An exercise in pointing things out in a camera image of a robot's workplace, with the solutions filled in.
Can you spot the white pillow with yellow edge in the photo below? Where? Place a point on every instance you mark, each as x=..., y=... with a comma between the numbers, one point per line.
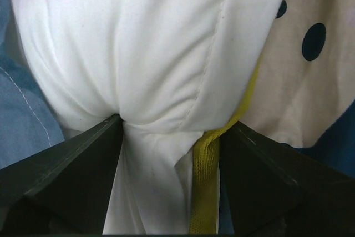
x=178, y=72

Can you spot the blue letter print pillowcase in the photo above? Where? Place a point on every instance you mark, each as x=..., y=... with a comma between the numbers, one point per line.
x=303, y=96

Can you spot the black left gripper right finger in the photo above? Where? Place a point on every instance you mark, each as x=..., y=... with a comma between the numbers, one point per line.
x=267, y=182

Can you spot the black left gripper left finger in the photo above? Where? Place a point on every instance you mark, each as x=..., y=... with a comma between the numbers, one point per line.
x=66, y=188

